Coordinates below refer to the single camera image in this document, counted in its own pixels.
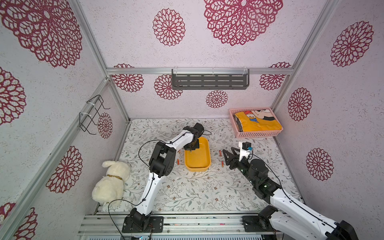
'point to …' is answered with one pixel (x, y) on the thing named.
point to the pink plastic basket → (253, 133)
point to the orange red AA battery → (179, 151)
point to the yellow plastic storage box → (199, 159)
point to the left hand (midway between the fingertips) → (191, 148)
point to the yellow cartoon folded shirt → (257, 120)
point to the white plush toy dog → (110, 188)
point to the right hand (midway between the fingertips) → (227, 148)
